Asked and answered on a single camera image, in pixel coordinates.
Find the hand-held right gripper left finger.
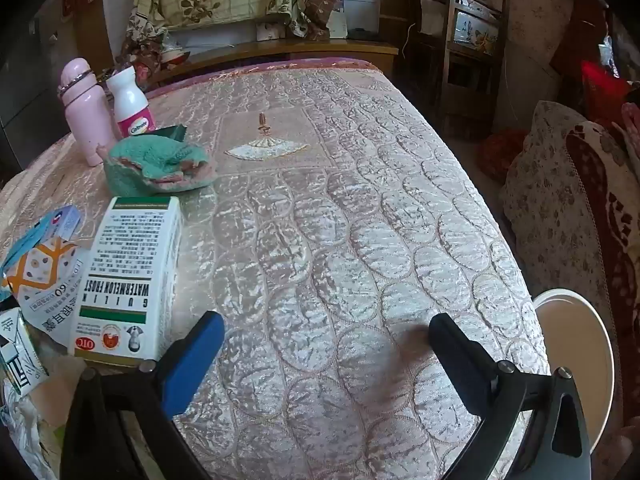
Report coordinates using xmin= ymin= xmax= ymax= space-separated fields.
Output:
xmin=60 ymin=311 xmax=226 ymax=480

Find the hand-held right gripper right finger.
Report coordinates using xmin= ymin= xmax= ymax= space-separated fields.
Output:
xmin=429 ymin=313 xmax=594 ymax=480

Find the white green-striped medicine box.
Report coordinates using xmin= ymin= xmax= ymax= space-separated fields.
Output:
xmin=74 ymin=196 xmax=183 ymax=367

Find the orange patterned snack bag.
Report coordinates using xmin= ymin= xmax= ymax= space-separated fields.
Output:
xmin=0 ymin=237 xmax=101 ymax=348

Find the green terry towel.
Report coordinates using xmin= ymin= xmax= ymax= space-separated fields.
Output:
xmin=96 ymin=136 xmax=217 ymax=198

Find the dark green packet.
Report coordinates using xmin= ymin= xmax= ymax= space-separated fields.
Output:
xmin=150 ymin=125 xmax=187 ymax=142

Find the white black-printed packet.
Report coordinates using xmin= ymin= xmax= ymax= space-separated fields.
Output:
xmin=0 ymin=307 xmax=48 ymax=396

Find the light blue packet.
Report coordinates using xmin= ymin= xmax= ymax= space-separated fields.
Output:
xmin=5 ymin=212 xmax=61 ymax=271

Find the red orange cloth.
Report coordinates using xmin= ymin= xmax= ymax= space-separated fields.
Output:
xmin=475 ymin=127 xmax=531 ymax=191

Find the red patterned blanket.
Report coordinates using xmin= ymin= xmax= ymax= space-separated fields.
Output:
xmin=565 ymin=120 xmax=640 ymax=361

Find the pink thermos bottle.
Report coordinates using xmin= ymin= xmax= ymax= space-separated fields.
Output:
xmin=57 ymin=58 xmax=117 ymax=167

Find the white bottle pink label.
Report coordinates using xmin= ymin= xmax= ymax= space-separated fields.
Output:
xmin=106 ymin=66 xmax=157 ymax=138

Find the wooden rack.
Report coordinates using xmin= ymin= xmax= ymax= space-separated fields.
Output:
xmin=405 ymin=0 xmax=511 ymax=136

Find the red cushion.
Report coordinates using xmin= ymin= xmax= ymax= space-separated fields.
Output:
xmin=580 ymin=60 xmax=632 ymax=126

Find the grey refrigerator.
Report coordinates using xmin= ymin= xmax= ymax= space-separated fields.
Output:
xmin=0 ymin=5 xmax=66 ymax=171

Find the low wooden cabinet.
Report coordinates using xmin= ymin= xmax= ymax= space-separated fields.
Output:
xmin=150 ymin=40 xmax=401 ymax=91

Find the floral printed box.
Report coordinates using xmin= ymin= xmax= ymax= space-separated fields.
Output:
xmin=452 ymin=2 xmax=501 ymax=53

